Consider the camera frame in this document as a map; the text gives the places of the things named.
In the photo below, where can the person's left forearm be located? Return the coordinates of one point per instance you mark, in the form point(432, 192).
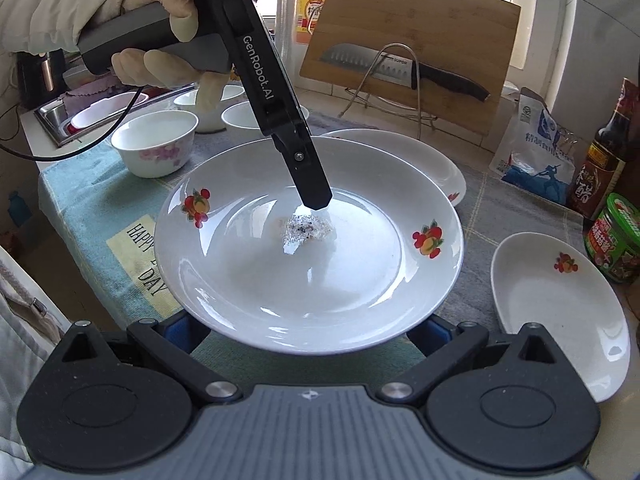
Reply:
point(45, 5)

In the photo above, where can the purple rag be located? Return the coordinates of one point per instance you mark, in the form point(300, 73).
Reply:
point(82, 95)

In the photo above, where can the metal tray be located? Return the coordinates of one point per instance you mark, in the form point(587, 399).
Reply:
point(50, 122)

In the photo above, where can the white bowl pink flower print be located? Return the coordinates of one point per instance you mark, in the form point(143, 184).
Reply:
point(150, 132)

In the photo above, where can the green lid sauce jar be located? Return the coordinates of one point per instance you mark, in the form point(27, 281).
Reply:
point(615, 240)

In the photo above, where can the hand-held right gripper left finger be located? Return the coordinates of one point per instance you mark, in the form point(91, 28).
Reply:
point(177, 332)

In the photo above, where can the stack of clear plastic cups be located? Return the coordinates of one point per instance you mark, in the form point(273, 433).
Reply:
point(287, 30)

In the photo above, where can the light blue towel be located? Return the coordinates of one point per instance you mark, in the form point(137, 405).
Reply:
point(90, 200)

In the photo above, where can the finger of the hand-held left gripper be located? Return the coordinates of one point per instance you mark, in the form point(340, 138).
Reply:
point(307, 175)

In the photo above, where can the white ceramic bowl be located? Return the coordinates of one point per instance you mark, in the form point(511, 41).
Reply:
point(240, 117)
point(182, 110)

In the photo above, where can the orange cooking oil bottle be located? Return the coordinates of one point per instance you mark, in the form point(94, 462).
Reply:
point(310, 15)

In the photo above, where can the white and red bowl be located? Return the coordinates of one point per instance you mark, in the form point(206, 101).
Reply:
point(100, 115)

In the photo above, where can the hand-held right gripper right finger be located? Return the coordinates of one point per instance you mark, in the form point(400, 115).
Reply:
point(430, 335)

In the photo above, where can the black appliance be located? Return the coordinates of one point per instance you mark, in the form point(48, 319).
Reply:
point(37, 77)

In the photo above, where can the bamboo cutting board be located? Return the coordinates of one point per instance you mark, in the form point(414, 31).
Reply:
point(450, 35)

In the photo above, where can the person's white jacket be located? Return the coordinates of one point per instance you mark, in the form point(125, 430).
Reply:
point(20, 360)

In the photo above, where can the white and blue salt bag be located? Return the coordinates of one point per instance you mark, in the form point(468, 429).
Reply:
point(530, 160)

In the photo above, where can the dark vinegar bottle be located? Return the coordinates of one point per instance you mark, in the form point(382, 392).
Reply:
point(600, 170)

